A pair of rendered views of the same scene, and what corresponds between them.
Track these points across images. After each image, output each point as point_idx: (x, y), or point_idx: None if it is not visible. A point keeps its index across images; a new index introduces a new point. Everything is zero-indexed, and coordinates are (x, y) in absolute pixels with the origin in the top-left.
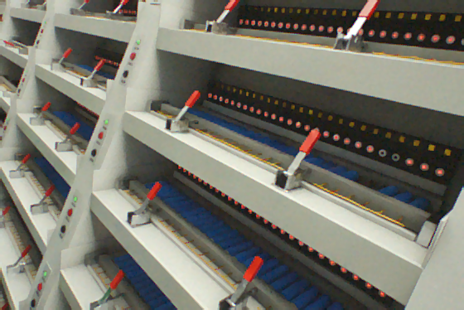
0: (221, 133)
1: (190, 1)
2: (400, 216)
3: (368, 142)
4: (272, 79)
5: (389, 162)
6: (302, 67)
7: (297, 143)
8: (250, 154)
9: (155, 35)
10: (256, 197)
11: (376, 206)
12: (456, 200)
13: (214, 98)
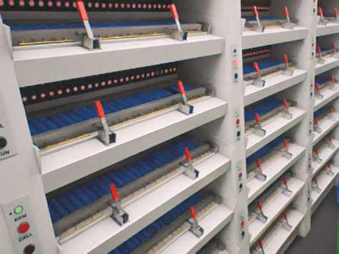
0: (120, 116)
1: None
2: (200, 93)
3: (151, 71)
4: None
5: (159, 75)
6: (173, 54)
7: (124, 92)
8: (152, 113)
9: (14, 73)
10: (185, 126)
11: (194, 95)
12: None
13: (23, 100)
